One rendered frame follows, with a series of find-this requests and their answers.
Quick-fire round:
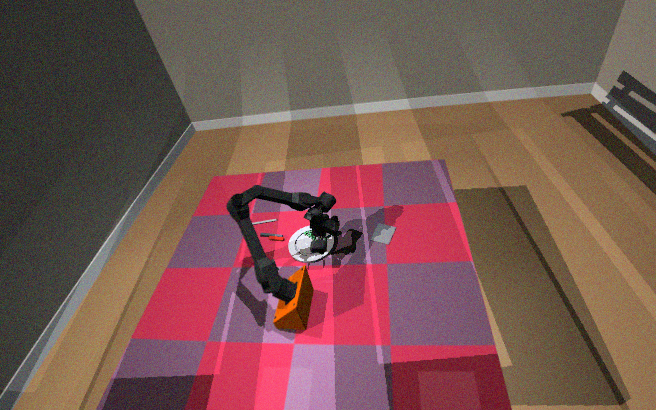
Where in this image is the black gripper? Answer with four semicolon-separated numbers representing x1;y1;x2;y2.
310;214;329;255

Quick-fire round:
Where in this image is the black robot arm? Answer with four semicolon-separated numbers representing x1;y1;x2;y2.
227;185;340;305

